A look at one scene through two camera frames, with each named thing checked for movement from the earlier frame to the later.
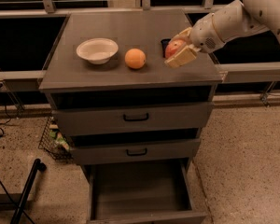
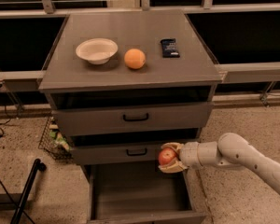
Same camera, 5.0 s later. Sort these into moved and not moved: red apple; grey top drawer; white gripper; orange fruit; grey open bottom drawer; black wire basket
Moved: red apple; white gripper
Not moved: grey open bottom drawer; black wire basket; orange fruit; grey top drawer
